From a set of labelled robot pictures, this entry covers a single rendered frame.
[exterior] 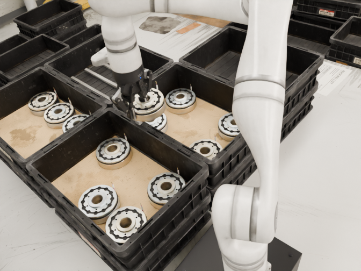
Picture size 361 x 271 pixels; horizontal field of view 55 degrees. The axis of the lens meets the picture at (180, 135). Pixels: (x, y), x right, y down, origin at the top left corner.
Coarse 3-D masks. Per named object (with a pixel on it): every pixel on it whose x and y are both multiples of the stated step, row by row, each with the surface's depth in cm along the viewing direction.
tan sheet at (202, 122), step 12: (204, 108) 117; (216, 108) 116; (168, 120) 115; (180, 120) 114; (192, 120) 113; (204, 120) 113; (216, 120) 112; (168, 132) 111; (180, 132) 110; (192, 132) 109; (204, 132) 109; (216, 132) 108
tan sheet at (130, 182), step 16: (96, 160) 105; (144, 160) 103; (64, 176) 102; (80, 176) 101; (96, 176) 100; (112, 176) 100; (128, 176) 99; (144, 176) 99; (64, 192) 97; (80, 192) 97; (128, 192) 95; (144, 192) 95; (144, 208) 91
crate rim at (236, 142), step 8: (176, 64) 120; (184, 64) 119; (160, 72) 117; (200, 72) 115; (152, 80) 115; (216, 80) 111; (232, 88) 108; (152, 128) 98; (168, 136) 95; (240, 136) 92; (176, 144) 92; (232, 144) 90; (240, 144) 93; (192, 152) 90; (224, 152) 89; (232, 152) 91; (208, 160) 87; (216, 160) 87; (224, 160) 90; (208, 168) 88
